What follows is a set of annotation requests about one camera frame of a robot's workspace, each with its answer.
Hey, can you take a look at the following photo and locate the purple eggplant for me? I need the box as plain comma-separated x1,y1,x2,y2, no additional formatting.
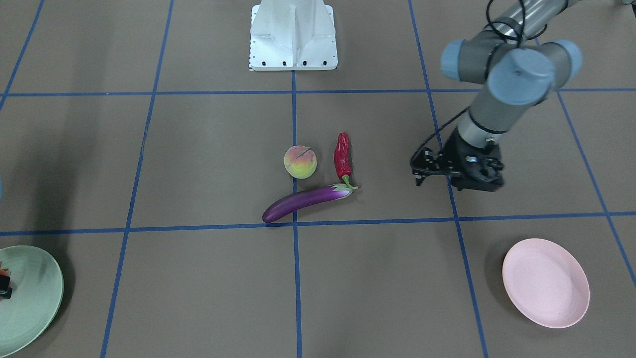
262,183,354,223

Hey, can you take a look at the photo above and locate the green plate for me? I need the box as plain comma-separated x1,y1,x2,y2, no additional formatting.
0,245,64,358

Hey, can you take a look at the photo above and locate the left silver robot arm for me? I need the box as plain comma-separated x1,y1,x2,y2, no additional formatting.
409,0,583,192

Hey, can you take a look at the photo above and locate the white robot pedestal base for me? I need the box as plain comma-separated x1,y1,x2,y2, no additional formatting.
248,0,338,71

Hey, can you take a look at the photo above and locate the yellow pink peach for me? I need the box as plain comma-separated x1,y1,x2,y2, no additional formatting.
283,145,318,179

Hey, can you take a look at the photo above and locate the red chili pepper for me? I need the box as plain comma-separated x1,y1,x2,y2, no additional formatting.
333,132,358,190

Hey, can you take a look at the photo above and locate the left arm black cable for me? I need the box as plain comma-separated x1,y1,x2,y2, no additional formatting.
409,0,542,165

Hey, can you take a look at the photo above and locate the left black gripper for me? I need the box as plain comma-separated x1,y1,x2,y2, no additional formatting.
410,129,505,192

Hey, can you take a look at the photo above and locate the pink plate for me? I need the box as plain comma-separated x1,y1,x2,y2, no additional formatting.
501,238,591,329

